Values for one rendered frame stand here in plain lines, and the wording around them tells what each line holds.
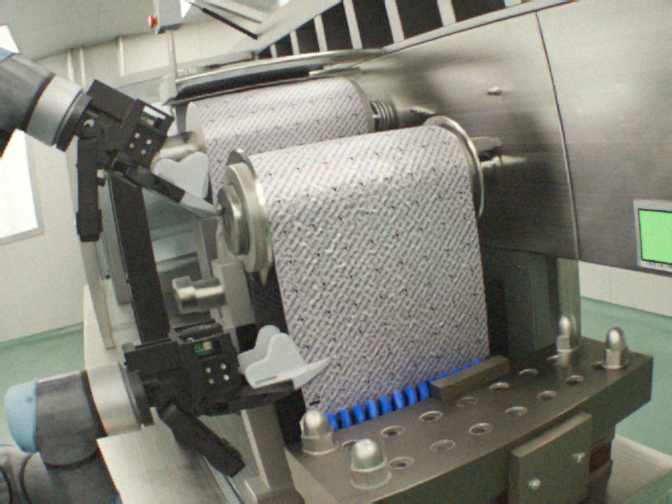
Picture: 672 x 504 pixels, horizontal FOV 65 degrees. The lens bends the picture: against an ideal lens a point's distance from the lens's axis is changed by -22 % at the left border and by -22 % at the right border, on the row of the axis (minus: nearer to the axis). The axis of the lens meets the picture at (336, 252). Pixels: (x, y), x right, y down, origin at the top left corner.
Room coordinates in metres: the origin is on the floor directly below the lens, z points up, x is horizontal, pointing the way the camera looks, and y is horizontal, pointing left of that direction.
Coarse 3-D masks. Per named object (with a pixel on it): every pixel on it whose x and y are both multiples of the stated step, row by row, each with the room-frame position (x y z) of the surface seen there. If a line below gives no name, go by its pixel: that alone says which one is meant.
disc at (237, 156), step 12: (228, 156) 0.71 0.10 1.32; (240, 156) 0.66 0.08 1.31; (252, 168) 0.64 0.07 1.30; (252, 180) 0.63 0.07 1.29; (264, 204) 0.62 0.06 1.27; (264, 216) 0.62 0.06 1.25; (264, 228) 0.62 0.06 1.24; (264, 240) 0.63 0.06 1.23; (264, 252) 0.64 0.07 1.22; (264, 264) 0.64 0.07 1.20; (252, 276) 0.70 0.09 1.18; (264, 276) 0.65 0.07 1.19
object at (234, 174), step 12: (228, 168) 0.69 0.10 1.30; (240, 168) 0.66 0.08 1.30; (468, 168) 0.72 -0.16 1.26; (228, 180) 0.69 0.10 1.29; (240, 180) 0.65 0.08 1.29; (240, 192) 0.65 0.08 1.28; (252, 192) 0.64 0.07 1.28; (252, 204) 0.63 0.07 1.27; (252, 216) 0.63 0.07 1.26; (252, 228) 0.63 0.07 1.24; (252, 240) 0.64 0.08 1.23; (252, 252) 0.65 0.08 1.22; (252, 264) 0.66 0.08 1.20
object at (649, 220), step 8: (640, 216) 0.55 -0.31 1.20; (648, 216) 0.53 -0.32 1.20; (656, 216) 0.52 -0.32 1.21; (664, 216) 0.51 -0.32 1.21; (648, 224) 0.53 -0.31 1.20; (656, 224) 0.52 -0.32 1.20; (664, 224) 0.51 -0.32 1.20; (648, 232) 0.54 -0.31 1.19; (656, 232) 0.52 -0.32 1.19; (664, 232) 0.51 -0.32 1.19; (648, 240) 0.54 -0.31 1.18; (656, 240) 0.52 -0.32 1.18; (664, 240) 0.51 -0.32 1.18; (648, 248) 0.54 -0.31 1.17; (656, 248) 0.53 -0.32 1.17; (664, 248) 0.51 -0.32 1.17; (648, 256) 0.54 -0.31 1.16; (656, 256) 0.53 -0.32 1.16; (664, 256) 0.51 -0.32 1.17
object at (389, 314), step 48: (384, 240) 0.67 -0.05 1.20; (432, 240) 0.69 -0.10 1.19; (288, 288) 0.63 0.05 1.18; (336, 288) 0.65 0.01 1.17; (384, 288) 0.67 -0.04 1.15; (432, 288) 0.69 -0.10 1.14; (480, 288) 0.71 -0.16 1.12; (336, 336) 0.65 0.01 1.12; (384, 336) 0.67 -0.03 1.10; (432, 336) 0.69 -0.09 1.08; (480, 336) 0.71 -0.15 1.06; (336, 384) 0.64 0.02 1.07; (384, 384) 0.66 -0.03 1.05
